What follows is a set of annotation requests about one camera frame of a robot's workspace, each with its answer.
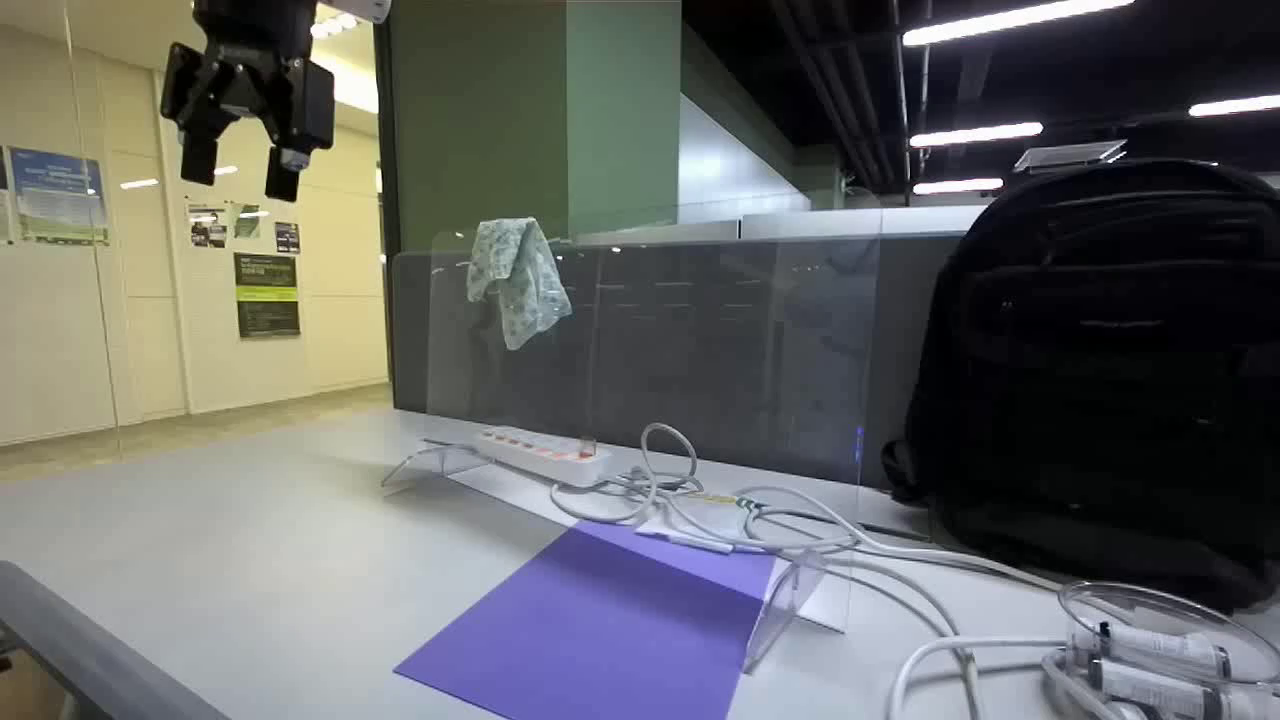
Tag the small photo wall poster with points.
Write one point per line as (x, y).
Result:
(286, 236)
(206, 227)
(251, 222)

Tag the gray cubicle partition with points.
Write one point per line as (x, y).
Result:
(920, 332)

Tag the white power adapter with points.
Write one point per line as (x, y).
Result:
(1160, 647)
(1144, 697)

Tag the dark green wall poster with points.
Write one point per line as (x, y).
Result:
(266, 299)

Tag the green square column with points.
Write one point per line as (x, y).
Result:
(533, 107)

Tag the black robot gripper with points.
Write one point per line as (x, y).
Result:
(252, 52)

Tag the blue and white wall poster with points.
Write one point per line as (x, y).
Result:
(57, 197)

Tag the purple paper sheet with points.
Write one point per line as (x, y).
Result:
(601, 627)

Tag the black backpack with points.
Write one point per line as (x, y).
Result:
(1107, 373)

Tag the white power strip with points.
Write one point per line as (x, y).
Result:
(533, 454)

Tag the ceiling tube light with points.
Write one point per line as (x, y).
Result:
(976, 133)
(957, 185)
(1235, 107)
(1013, 16)

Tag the patterned light green cloth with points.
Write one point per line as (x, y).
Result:
(518, 280)

